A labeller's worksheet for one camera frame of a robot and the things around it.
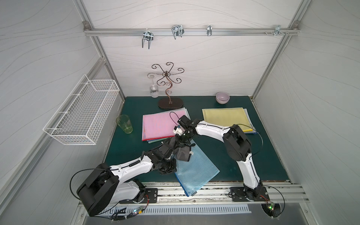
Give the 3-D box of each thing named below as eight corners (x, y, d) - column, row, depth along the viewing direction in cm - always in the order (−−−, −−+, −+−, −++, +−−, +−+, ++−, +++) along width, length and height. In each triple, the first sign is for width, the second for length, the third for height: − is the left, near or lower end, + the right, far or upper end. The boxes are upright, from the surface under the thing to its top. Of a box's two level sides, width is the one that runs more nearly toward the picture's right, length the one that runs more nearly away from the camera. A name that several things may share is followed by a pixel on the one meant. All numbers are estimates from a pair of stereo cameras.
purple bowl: (216, 104, 117) (217, 100, 113) (214, 95, 123) (215, 91, 120) (229, 104, 117) (231, 100, 113) (227, 95, 123) (228, 91, 120)
